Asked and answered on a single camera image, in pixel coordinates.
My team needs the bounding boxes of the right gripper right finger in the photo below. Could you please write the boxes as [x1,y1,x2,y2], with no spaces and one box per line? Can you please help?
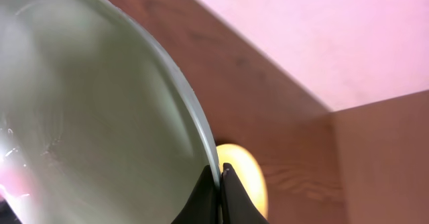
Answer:
[221,163,269,224]

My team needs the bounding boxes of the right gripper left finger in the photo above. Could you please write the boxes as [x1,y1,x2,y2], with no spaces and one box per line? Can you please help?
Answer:
[172,165,218,224]

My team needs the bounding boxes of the yellow plate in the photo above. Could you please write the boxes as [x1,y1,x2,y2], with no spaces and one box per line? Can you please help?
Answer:
[217,144,268,219]

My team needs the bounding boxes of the light blue plate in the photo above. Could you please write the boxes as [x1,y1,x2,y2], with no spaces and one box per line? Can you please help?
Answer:
[1,0,220,224]

